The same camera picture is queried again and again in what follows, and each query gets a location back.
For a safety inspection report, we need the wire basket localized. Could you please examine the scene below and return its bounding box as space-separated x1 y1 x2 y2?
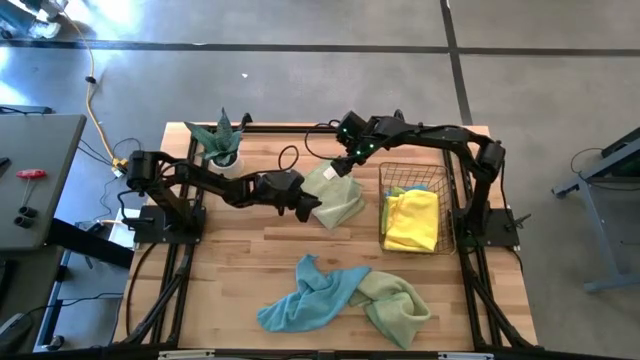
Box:
378 161 457 256

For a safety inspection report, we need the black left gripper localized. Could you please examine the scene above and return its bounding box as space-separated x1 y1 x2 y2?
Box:
252 169 324 224

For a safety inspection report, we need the teal textured microfiber towel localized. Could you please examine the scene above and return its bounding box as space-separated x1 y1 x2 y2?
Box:
256 253 372 334

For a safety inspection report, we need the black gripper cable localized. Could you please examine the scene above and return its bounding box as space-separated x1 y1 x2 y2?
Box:
303 121 347 162
277 144 301 174

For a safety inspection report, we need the grey metal stand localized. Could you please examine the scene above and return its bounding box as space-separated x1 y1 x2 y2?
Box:
552 127 640 295

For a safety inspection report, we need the potted snake plant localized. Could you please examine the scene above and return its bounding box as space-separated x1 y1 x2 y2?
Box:
183 106 247 179

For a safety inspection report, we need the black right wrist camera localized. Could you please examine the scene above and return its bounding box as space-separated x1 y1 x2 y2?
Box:
335 110 369 146

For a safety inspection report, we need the pale green microfiber towel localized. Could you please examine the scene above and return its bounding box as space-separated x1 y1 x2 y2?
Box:
299 159 366 231
348 271 432 351

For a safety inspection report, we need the yellow microfiber towel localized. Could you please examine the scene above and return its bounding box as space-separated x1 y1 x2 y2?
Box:
383 188 441 253

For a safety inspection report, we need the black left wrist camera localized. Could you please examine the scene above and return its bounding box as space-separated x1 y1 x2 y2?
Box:
272 169 305 194

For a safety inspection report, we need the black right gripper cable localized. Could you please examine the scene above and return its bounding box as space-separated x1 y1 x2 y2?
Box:
303 121 347 162

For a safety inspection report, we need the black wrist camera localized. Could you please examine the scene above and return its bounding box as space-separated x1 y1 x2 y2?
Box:
335 110 369 146
272 169 305 194

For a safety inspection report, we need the yellow cable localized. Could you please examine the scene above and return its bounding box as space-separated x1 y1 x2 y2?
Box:
59 9 130 179

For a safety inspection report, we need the grey side table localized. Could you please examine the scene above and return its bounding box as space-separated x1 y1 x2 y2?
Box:
0 113 87 251

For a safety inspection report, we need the red-handled tool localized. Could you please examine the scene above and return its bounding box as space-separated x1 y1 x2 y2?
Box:
15 168 47 207

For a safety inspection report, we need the black aluminium table frame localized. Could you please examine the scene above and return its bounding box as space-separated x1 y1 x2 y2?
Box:
112 119 541 360

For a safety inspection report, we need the white flat box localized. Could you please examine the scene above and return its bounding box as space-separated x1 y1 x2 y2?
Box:
107 207 139 249

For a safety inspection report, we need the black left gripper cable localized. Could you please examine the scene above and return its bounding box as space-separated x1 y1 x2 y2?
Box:
277 144 301 174

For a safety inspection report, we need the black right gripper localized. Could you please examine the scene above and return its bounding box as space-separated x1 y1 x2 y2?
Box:
329 117 401 179

